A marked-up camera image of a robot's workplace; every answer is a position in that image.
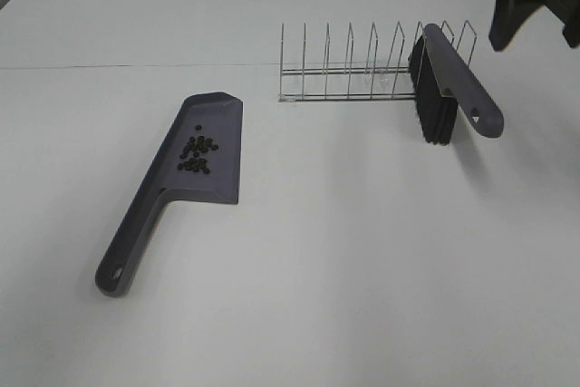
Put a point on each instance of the grey hand brush black bristles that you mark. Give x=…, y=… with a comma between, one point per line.
x=443, y=84

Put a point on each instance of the pile of coffee beans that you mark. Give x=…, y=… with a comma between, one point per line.
x=195, y=154

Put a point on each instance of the grey plastic dustpan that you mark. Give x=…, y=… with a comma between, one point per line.
x=222, y=115

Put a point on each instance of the chrome wire dish rack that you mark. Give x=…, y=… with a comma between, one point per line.
x=347, y=68

